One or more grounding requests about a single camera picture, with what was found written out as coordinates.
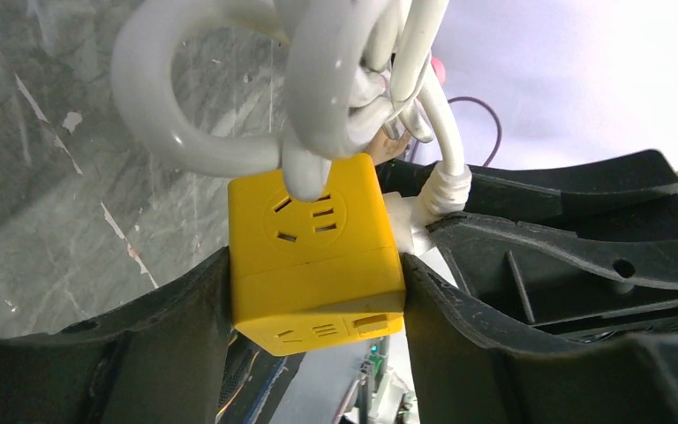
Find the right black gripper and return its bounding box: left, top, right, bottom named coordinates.
left=376, top=148, right=678, bottom=346

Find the beige wooden cube socket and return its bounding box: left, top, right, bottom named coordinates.
left=365, top=128, right=411, bottom=165

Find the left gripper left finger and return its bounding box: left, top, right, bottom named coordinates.
left=0, top=248, right=231, bottom=423

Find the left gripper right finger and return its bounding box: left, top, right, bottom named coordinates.
left=402, top=254, right=678, bottom=423

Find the white power cable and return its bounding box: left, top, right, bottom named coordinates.
left=110, top=0, right=473, bottom=257

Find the yellow cube socket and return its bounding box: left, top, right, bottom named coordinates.
left=228, top=154, right=405, bottom=357

